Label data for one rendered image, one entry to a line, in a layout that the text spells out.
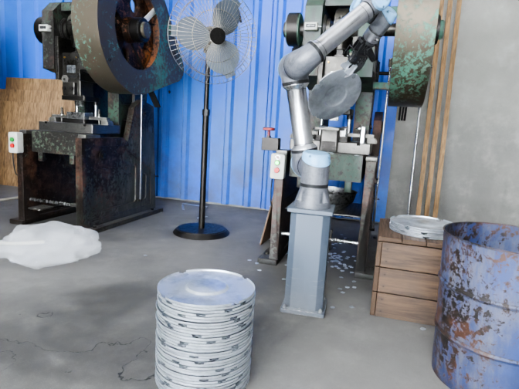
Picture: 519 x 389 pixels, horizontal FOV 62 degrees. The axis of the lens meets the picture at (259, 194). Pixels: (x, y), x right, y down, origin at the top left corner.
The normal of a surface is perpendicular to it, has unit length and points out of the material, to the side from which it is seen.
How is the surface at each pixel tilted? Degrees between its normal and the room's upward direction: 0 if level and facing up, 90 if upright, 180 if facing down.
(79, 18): 95
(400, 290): 90
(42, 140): 90
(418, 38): 106
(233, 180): 90
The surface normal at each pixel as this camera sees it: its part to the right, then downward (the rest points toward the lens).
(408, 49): -0.28, 0.55
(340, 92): 0.33, 0.70
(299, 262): -0.22, 0.15
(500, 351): -0.51, 0.15
